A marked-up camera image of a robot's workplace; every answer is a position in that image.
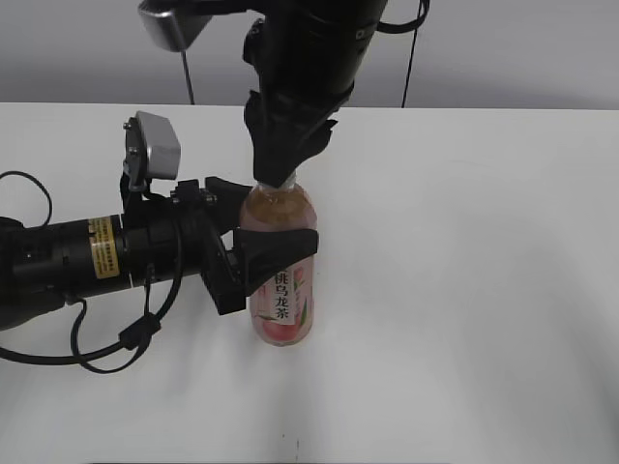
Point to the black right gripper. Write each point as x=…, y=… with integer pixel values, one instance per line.
x=289, y=118

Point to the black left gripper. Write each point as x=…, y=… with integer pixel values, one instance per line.
x=168, y=238

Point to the peach oolong tea bottle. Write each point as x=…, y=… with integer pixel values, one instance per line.
x=282, y=308

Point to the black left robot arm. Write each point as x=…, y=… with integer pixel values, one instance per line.
x=44, y=267

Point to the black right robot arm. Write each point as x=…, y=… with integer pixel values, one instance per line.
x=306, y=55

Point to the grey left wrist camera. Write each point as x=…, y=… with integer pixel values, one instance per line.
x=152, y=150

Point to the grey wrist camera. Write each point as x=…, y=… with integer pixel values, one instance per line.
x=172, y=25
x=152, y=150

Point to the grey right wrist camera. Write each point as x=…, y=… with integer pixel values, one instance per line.
x=172, y=25

